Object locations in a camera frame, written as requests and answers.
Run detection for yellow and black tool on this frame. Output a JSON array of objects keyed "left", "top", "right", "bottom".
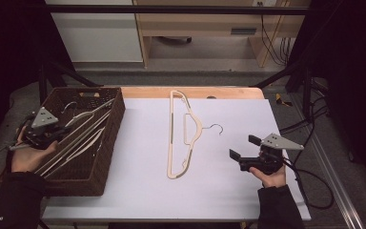
[{"left": 274, "top": 93, "right": 294, "bottom": 108}]

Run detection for black curtain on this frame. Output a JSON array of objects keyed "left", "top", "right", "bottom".
[
  {"left": 0, "top": 0, "right": 75, "bottom": 156},
  {"left": 298, "top": 0, "right": 366, "bottom": 187}
]

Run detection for brown wicker basket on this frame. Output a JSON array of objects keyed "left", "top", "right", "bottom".
[{"left": 34, "top": 86, "right": 127, "bottom": 198}]

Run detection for beige plastic clothes hanger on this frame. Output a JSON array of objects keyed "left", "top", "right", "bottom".
[
  {"left": 9, "top": 98, "right": 116, "bottom": 176},
  {"left": 42, "top": 126, "right": 107, "bottom": 178},
  {"left": 166, "top": 90, "right": 224, "bottom": 180}
]

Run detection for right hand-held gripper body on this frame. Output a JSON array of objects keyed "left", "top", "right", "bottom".
[{"left": 237, "top": 133, "right": 305, "bottom": 176}]

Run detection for aluminium rail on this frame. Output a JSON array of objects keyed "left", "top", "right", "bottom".
[{"left": 289, "top": 94, "right": 366, "bottom": 229}]

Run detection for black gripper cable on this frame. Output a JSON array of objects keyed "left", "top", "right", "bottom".
[{"left": 281, "top": 156, "right": 336, "bottom": 211}]

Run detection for black metal frame bar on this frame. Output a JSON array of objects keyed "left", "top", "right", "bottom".
[{"left": 44, "top": 4, "right": 310, "bottom": 15}]

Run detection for grey desk drawer handle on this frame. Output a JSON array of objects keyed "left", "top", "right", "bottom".
[{"left": 231, "top": 28, "right": 257, "bottom": 35}]

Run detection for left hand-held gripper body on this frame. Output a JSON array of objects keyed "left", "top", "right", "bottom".
[{"left": 22, "top": 107, "right": 73, "bottom": 151}]

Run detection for person's right hand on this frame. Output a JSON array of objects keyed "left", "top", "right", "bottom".
[{"left": 249, "top": 165, "right": 288, "bottom": 190}]

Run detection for black metal stand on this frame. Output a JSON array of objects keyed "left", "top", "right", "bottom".
[
  {"left": 38, "top": 60, "right": 103, "bottom": 103},
  {"left": 253, "top": 58, "right": 314, "bottom": 119}
]

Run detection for black floor cables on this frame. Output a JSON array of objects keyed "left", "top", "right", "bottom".
[{"left": 278, "top": 77, "right": 332, "bottom": 136}]

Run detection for white cabinet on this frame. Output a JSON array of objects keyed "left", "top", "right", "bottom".
[{"left": 45, "top": 0, "right": 144, "bottom": 63}]

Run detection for black hanging cables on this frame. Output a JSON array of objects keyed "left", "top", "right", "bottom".
[{"left": 259, "top": 13, "right": 297, "bottom": 67}]

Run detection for person's left hand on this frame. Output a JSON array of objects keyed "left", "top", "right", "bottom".
[{"left": 10, "top": 127, "right": 59, "bottom": 174}]

